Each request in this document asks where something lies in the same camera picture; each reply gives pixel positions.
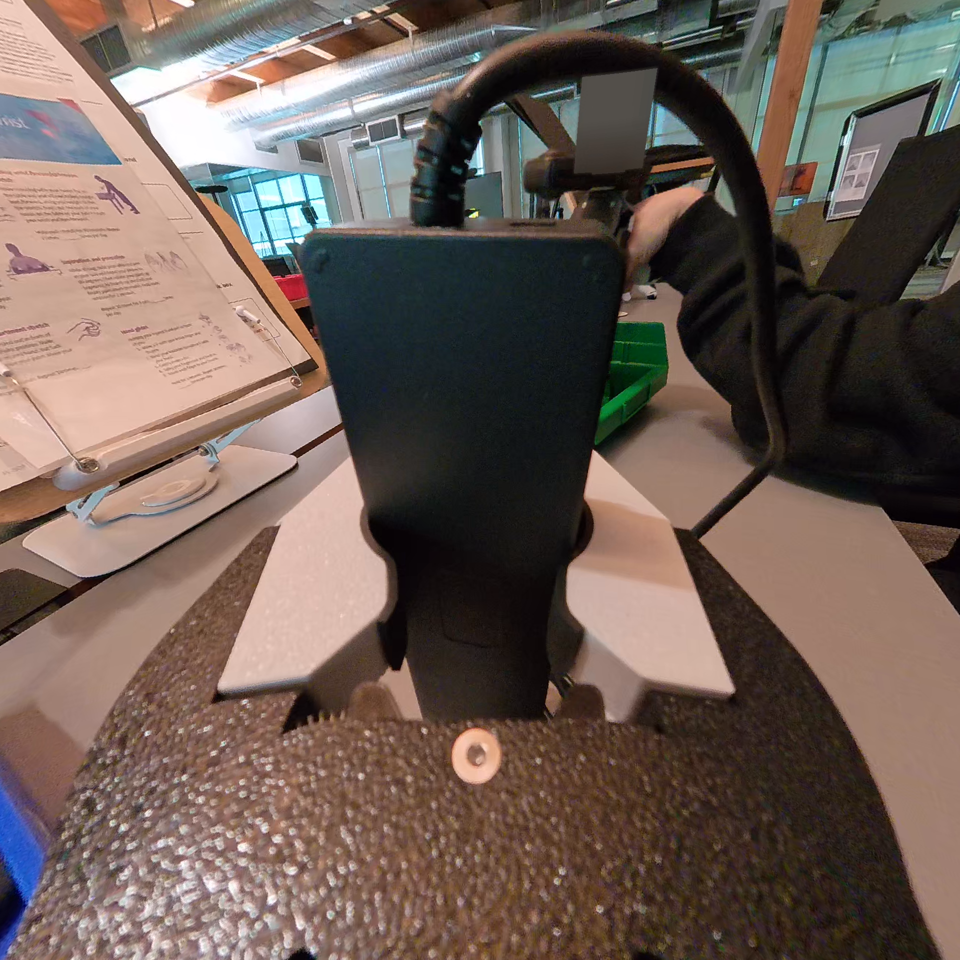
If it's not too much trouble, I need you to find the white instruction sheet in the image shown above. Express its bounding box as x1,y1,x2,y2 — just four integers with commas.
0,0,316,376

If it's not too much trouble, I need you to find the black framed notice board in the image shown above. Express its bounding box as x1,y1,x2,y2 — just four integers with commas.
823,78,945,222

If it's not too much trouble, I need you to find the person's right hand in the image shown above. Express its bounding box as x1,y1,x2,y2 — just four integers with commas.
621,186,708,285

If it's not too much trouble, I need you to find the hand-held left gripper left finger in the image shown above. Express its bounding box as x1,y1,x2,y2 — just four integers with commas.
216,456,423,723

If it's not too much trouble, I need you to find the wooden document stand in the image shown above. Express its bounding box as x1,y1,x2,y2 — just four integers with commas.
0,0,331,580

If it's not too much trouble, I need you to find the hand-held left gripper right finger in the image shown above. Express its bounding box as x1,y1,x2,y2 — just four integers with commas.
562,448,738,726

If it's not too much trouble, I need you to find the black usb hub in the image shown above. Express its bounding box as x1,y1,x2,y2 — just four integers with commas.
298,219,630,723

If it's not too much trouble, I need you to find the laminated exercise sheet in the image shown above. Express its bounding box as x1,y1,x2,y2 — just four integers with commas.
0,90,301,466

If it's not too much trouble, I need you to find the black chair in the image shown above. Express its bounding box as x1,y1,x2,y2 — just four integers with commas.
816,135,960,305

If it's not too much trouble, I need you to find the wooden post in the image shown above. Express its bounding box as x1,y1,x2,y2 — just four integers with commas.
757,0,825,211

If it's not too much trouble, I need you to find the person's right forearm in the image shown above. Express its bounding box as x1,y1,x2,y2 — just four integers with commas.
646,191,960,526

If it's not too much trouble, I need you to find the green plastic bin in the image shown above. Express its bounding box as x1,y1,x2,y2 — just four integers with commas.
594,321,670,446

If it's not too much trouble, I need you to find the thick black usb cable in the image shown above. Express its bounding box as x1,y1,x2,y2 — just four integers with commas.
408,31,789,540

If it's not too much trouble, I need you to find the blue plastic bin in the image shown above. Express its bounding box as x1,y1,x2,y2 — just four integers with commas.
0,750,54,927

